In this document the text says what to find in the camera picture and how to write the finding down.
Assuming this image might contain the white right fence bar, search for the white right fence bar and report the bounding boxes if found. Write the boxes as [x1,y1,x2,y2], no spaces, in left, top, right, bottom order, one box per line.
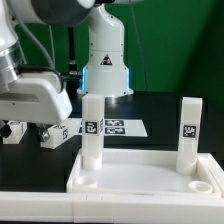
[205,154,224,198]

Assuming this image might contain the white marker sheet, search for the white marker sheet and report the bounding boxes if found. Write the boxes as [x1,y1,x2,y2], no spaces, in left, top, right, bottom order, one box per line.
[65,118,148,137]

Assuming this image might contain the white desk top tray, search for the white desk top tray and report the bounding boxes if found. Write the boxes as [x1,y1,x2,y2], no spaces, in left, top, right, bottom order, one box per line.
[66,149,222,198]

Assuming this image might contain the black cable bundle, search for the black cable bundle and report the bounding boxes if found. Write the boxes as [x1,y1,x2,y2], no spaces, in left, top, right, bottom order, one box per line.
[59,73,83,83]

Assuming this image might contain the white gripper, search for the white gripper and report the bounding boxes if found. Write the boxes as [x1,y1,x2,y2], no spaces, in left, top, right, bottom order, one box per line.
[0,72,72,142]

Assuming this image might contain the white front fence bar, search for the white front fence bar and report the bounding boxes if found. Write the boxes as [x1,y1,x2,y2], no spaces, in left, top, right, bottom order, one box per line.
[0,192,224,224]

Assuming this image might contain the white fence bar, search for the white fence bar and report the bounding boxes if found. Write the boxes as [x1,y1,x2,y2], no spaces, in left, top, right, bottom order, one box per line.
[205,154,224,198]
[0,192,224,224]

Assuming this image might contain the black camera pole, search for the black camera pole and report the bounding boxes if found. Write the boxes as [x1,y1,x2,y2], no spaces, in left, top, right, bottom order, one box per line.
[68,27,79,76]

